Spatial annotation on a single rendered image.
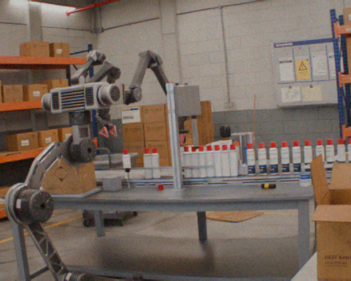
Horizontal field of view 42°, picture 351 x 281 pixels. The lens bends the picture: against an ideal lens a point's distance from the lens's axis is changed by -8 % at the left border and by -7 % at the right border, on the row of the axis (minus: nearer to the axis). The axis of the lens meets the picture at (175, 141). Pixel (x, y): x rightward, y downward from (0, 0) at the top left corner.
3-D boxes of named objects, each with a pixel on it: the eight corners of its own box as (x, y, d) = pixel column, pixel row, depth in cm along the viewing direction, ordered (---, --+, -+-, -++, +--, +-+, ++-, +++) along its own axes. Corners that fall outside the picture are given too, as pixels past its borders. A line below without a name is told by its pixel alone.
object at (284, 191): (324, 164, 373) (324, 162, 373) (313, 199, 250) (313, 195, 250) (91, 172, 446) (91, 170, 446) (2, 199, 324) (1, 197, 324)
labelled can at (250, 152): (256, 174, 310) (254, 142, 308) (255, 176, 305) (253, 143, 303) (249, 174, 312) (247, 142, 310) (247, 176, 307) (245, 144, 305)
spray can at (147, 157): (154, 178, 334) (151, 147, 333) (150, 178, 329) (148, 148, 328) (146, 178, 336) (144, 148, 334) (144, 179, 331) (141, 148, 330)
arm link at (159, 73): (142, 61, 319) (156, 57, 314) (146, 57, 324) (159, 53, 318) (170, 114, 337) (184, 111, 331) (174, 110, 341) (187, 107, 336)
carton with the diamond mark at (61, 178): (97, 187, 329) (93, 147, 327) (82, 193, 306) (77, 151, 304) (59, 187, 336) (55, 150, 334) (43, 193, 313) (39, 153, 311)
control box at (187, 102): (201, 114, 311) (198, 84, 310) (179, 116, 302) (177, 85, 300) (192, 114, 320) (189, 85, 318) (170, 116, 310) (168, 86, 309)
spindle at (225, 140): (234, 161, 378) (231, 124, 376) (231, 163, 370) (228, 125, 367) (222, 162, 381) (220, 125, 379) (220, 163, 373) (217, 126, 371)
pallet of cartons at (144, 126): (221, 192, 742) (214, 100, 732) (199, 204, 668) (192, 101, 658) (152, 192, 795) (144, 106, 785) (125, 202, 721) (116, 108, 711)
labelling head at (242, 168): (257, 170, 323) (255, 132, 321) (253, 174, 311) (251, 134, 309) (237, 172, 328) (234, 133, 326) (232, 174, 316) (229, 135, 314)
